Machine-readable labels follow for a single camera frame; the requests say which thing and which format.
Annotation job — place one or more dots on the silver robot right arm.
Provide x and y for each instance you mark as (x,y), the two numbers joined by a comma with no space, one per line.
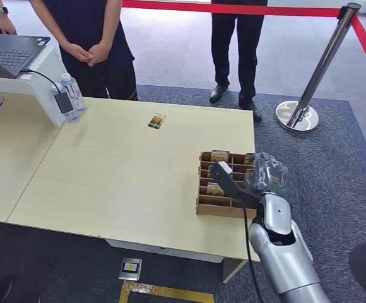
(284,259)

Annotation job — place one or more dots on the dark grey laptop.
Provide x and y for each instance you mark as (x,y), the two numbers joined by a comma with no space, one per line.
(9,54)

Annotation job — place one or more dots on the person's right hand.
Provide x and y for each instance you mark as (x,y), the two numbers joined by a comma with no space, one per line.
(78,53)

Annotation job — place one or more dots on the cardboard card organizer box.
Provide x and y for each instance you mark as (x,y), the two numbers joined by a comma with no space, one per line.
(214,205)

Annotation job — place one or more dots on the person's right forearm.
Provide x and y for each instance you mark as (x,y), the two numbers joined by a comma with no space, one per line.
(52,23)

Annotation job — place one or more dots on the chrome stanchion post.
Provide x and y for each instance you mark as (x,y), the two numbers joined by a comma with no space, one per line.
(320,67)

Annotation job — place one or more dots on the black wristwatch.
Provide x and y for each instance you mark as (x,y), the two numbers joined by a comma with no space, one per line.
(2,9)

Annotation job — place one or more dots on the white desk base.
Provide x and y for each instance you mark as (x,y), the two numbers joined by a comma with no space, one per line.
(170,251)

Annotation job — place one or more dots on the metal floor socket plate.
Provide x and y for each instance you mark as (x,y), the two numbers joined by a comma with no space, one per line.
(130,269)

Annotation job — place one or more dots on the yellow floor tape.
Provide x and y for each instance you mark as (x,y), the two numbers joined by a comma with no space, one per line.
(158,289)

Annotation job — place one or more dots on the clear plastic water bottle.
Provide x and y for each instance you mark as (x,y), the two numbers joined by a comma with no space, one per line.
(75,94)
(72,116)

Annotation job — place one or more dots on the person's left hand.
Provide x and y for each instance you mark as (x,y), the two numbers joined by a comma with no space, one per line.
(98,54)

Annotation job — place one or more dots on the black power adapter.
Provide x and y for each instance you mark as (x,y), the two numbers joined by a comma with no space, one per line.
(63,103)

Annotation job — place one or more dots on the dark grey wrist camera bracket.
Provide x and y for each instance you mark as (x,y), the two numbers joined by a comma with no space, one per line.
(230,186)

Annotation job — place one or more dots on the person standing behind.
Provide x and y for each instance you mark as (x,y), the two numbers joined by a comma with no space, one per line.
(238,46)

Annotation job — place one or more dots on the person at desk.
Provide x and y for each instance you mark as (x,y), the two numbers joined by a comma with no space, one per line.
(88,25)

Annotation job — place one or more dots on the white laptop riser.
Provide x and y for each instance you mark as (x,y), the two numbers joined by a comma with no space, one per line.
(41,85)

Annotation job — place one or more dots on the long red barrier belt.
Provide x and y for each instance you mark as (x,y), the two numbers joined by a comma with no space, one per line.
(233,8)

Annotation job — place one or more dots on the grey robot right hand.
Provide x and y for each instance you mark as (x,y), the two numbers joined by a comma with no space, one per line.
(266,173)

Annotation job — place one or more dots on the person's left forearm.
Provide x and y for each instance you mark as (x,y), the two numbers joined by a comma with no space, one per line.
(112,21)

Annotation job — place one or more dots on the blue-grey carpet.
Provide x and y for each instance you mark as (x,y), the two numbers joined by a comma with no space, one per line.
(328,167)

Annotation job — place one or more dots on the hand of person with wristwatch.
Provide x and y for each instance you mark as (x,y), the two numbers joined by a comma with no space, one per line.
(7,25)

